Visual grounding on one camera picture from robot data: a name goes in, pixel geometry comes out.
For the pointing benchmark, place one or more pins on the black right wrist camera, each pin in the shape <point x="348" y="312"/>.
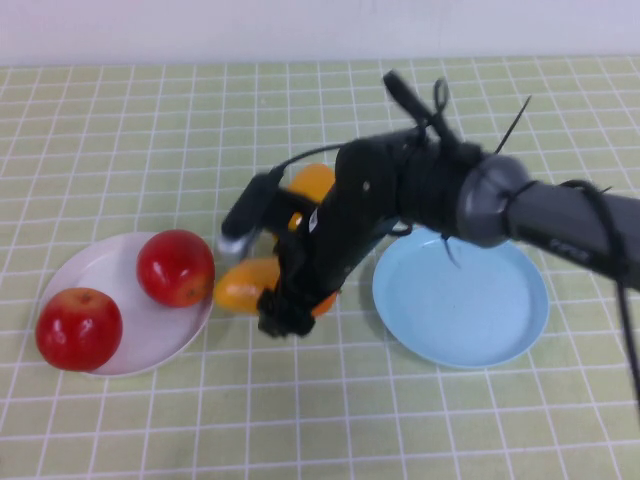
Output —
<point x="250" y="205"/>

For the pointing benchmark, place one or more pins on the light blue round plate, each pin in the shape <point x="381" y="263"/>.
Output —
<point x="460" y="310"/>

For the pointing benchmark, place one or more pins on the orange mango with stem tip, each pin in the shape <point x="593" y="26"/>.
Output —
<point x="240" y="287"/>

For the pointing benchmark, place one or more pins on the white round plate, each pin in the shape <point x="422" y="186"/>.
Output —
<point x="150" y="335"/>

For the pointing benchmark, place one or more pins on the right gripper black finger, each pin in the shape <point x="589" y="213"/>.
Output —
<point x="285" y="320"/>

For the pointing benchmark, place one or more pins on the green checked tablecloth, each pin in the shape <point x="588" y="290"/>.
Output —
<point x="150" y="125"/>

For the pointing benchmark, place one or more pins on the red apple with orange base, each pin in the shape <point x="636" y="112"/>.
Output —
<point x="175" y="267"/>

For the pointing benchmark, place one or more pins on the yellow orange mango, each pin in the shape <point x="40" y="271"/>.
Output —
<point x="312" y="180"/>

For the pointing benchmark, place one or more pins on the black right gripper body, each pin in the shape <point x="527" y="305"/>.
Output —
<point x="350" y="210"/>

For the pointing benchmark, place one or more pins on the red apple with short stem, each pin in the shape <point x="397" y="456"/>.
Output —
<point x="79" y="330"/>

